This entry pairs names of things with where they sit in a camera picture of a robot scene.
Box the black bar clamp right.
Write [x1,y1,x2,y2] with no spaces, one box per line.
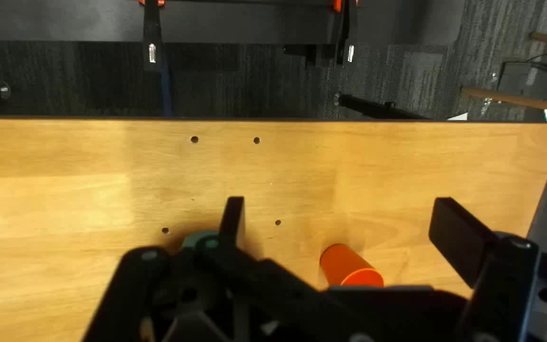
[332,0,360,65]

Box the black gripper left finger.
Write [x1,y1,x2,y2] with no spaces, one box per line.
[218,196,245,247]

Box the wooden chair frame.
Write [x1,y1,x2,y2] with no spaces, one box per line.
[461,31,547,181]

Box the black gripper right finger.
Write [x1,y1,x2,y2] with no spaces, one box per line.
[429,198,497,287]

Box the orange plastic cup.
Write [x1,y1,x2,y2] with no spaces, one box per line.
[319,243,383,287]

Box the black tripod leg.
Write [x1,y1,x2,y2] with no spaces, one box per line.
[334,93,425,122]

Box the black bar clamp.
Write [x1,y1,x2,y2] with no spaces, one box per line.
[136,0,165,72]
[332,0,360,65]

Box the black bar clamp left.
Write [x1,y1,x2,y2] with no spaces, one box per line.
[136,0,165,72]

